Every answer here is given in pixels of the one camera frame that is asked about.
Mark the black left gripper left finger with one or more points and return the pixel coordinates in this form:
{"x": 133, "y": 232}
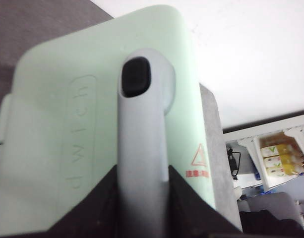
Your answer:
{"x": 94, "y": 217}

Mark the white shelf with boxes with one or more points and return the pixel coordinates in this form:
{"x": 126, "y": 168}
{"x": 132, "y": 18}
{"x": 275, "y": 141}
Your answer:
{"x": 275, "y": 148}

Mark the mint green sandwich maker lid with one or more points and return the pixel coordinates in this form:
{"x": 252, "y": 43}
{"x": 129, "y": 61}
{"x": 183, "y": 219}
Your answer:
{"x": 58, "y": 126}

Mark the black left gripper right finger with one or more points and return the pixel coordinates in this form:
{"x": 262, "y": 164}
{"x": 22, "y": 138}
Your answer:
{"x": 191, "y": 217}

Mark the grey cushioned chair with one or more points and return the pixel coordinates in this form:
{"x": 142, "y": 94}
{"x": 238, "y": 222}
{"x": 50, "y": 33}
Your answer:
{"x": 280, "y": 205}

